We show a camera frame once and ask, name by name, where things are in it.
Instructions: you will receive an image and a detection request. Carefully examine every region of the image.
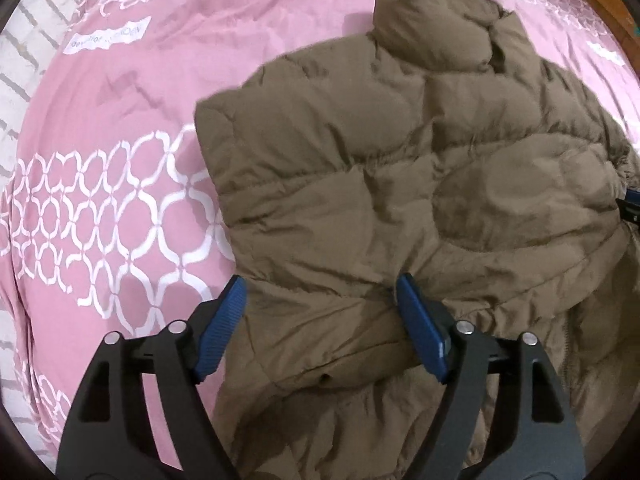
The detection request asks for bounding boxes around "pink patterned bed sheet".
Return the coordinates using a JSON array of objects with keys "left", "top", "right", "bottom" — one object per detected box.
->
[{"left": 0, "top": 0, "right": 640, "bottom": 466}]

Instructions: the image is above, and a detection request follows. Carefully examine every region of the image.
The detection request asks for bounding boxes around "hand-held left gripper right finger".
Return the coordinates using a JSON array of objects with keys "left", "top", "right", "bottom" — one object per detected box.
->
[{"left": 395, "top": 273, "right": 587, "bottom": 480}]

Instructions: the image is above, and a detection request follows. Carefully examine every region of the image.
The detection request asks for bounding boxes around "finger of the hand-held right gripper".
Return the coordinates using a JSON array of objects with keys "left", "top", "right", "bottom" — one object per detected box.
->
[{"left": 616, "top": 187, "right": 640, "bottom": 226}]

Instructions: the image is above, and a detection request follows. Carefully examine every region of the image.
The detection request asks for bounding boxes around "brown puffer jacket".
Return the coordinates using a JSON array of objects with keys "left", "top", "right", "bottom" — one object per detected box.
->
[{"left": 194, "top": 0, "right": 640, "bottom": 480}]

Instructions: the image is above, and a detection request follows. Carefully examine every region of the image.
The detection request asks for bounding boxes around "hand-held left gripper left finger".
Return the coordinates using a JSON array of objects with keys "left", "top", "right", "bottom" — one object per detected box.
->
[{"left": 55, "top": 275, "right": 248, "bottom": 480}]

